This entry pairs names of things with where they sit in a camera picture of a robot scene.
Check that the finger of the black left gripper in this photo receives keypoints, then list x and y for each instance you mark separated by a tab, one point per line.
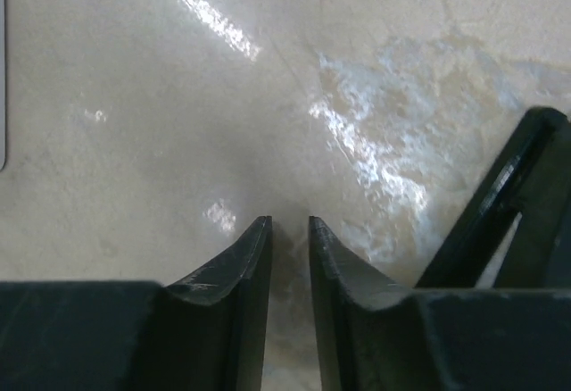
528	186

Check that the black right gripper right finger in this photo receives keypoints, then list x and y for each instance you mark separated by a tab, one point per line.
373	334

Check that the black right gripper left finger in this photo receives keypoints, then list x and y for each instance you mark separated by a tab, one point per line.
206	331

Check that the grey staple box sleeve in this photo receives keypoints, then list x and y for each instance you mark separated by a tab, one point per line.
2	87

